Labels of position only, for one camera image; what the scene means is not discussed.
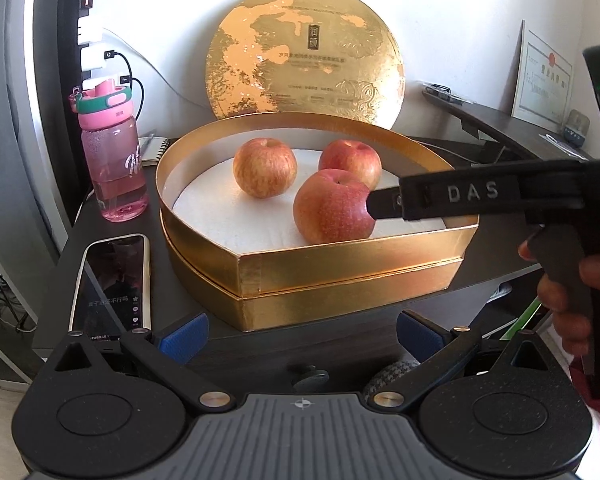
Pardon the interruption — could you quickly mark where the framed white certificate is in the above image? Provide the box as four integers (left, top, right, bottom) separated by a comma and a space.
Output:
512, 21, 573, 133

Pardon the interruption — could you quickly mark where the white middle charger plug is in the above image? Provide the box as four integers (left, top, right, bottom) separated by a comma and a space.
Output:
80, 42, 111, 72

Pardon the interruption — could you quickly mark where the white bottom charger plug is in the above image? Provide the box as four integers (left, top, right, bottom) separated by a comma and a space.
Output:
82, 75, 131, 91

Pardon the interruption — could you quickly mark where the spiral notebook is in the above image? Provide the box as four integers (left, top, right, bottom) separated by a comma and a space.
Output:
138, 133, 171, 167

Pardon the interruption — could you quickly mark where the clear plastic item on shelf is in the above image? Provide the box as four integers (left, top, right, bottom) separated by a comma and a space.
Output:
422, 82, 471, 105

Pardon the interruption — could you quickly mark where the black power strip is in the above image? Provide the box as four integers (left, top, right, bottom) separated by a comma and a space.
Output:
57, 0, 102, 93

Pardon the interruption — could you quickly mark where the person right hand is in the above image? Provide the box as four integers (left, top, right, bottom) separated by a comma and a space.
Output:
538, 255, 600, 356

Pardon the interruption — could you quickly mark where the pink water bottle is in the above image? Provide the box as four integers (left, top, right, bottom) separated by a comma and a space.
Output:
69, 79, 148, 223

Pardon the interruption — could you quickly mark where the white charger plug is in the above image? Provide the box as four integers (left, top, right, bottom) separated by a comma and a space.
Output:
80, 42, 111, 72
82, 75, 131, 91

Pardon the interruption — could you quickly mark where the large front red apple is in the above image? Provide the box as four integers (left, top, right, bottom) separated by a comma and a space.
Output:
233, 138, 298, 198

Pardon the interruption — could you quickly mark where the gold heart gift box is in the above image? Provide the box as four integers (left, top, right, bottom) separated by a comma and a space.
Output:
156, 113, 479, 332

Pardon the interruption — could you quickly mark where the dark curved wooden shelf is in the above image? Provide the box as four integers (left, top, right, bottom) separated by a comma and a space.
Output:
422, 90, 592, 160

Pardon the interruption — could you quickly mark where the white framed smartphone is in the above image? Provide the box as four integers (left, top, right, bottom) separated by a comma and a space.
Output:
68, 233, 151, 341

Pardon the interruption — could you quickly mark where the small grey desk gadget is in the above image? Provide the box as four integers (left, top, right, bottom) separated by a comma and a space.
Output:
562, 110, 591, 148

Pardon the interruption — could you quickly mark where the white foam box insert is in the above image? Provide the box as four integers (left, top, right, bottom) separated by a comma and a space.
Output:
172, 150, 445, 254

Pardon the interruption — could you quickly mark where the red yellow apple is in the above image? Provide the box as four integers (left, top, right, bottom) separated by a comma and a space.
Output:
294, 169, 375, 244

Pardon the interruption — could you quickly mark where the grey monitor back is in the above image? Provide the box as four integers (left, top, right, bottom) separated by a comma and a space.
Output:
0, 0, 84, 255

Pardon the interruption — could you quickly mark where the green pen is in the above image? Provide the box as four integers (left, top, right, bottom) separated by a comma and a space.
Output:
501, 297, 542, 341

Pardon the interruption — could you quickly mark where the gold round box lid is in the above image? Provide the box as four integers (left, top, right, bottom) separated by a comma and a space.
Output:
206, 0, 405, 129

